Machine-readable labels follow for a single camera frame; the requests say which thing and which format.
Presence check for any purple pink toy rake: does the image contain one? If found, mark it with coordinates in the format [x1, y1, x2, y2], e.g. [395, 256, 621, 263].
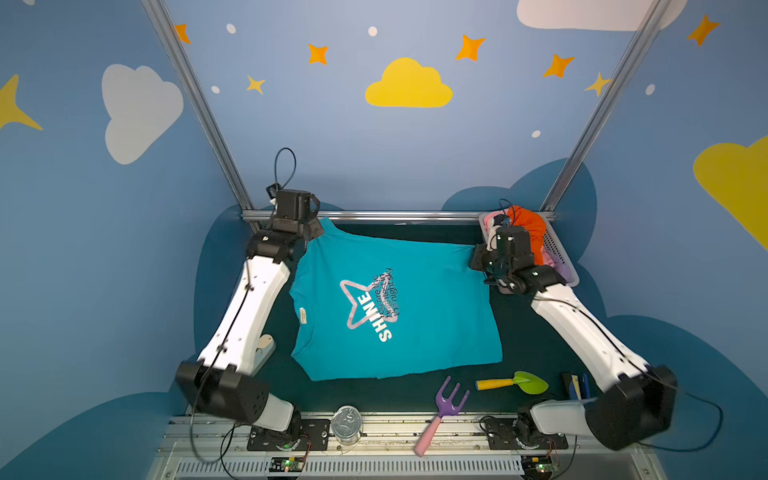
[413, 376, 470, 457]

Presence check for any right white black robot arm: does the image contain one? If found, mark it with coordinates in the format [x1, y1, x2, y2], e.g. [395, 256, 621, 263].
[469, 226, 677, 451]

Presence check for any orange t shirt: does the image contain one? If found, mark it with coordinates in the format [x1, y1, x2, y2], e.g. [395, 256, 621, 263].
[506, 205, 547, 265]

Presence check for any left aluminium frame post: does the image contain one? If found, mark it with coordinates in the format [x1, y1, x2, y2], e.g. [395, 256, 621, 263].
[142, 0, 259, 232]

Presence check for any right green circuit board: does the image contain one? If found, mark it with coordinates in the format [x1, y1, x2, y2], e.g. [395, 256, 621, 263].
[520, 456, 555, 480]

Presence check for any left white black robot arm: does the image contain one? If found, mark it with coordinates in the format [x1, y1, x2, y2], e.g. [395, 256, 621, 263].
[175, 213, 323, 450]

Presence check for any green circuit board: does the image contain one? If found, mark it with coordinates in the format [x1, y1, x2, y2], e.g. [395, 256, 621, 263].
[520, 456, 555, 480]
[268, 457, 306, 473]

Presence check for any aluminium frame post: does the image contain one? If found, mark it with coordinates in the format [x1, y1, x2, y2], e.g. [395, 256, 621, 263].
[142, 0, 259, 232]
[540, 0, 672, 215]

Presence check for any lilac t shirt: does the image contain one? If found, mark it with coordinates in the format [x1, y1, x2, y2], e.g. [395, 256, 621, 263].
[542, 248, 571, 282]

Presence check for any left green circuit board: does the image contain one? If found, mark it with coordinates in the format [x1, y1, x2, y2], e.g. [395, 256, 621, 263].
[268, 457, 306, 473]

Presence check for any front aluminium rail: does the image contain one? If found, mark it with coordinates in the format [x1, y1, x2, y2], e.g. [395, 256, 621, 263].
[148, 412, 666, 479]

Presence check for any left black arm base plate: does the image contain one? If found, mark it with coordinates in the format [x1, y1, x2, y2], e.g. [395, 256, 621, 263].
[247, 418, 331, 452]

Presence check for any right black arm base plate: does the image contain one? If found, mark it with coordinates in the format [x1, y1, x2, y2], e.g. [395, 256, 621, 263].
[478, 415, 569, 451]

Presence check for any blue stapler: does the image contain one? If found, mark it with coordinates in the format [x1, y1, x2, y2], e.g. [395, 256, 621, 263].
[560, 372, 592, 400]

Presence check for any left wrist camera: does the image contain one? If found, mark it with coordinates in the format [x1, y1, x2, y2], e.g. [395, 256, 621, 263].
[275, 189, 321, 222]

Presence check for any right aluminium frame post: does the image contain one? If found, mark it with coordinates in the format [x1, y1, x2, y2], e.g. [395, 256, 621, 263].
[540, 0, 672, 215]

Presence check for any green yellow toy trowel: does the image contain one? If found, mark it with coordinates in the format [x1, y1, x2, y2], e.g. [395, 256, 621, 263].
[475, 371, 549, 395]

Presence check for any grey white stapler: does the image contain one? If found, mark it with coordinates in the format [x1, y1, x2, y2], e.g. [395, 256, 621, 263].
[251, 334, 276, 375]

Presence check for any pink t shirt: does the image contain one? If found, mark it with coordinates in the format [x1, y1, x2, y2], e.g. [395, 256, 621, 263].
[480, 210, 510, 241]

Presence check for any teal printed t shirt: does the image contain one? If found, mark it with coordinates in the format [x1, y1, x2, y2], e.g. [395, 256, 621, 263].
[290, 219, 503, 381]

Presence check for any horizontal aluminium frame bar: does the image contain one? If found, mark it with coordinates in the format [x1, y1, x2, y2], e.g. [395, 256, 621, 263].
[241, 209, 556, 226]

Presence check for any silver tin can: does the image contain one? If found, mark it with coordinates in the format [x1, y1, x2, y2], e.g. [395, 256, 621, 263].
[330, 405, 363, 446]

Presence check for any white plastic laundry basket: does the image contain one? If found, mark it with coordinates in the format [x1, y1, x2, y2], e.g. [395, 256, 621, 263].
[477, 212, 580, 287]

